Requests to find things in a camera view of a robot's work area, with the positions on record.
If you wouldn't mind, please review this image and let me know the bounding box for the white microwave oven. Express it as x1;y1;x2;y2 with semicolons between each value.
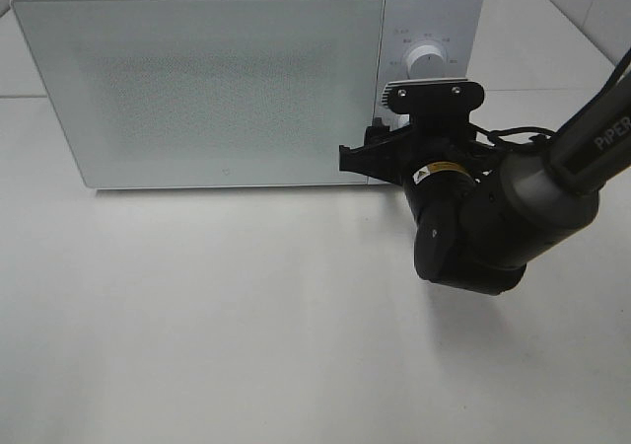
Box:
11;0;483;189

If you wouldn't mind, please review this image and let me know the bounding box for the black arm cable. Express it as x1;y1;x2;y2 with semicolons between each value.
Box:
467;43;631;169

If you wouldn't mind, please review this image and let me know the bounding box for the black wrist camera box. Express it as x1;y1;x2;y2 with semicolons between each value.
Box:
381;78;485;118

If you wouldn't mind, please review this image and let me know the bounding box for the upper white microwave knob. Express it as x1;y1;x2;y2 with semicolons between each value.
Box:
404;41;447;79

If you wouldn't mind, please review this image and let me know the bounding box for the lower white microwave knob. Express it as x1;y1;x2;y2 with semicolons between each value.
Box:
395;114;409;129

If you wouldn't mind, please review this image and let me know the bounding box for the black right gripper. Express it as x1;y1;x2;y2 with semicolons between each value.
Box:
338;115;484;197

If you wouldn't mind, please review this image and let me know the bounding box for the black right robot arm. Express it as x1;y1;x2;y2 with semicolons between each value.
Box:
339;57;630;295

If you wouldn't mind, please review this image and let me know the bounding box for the white microwave door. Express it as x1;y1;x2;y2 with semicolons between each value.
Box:
15;0;382;189

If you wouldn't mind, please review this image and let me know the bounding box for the white microwave knob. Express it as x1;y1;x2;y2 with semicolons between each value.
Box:
404;41;447;79
395;114;409;129

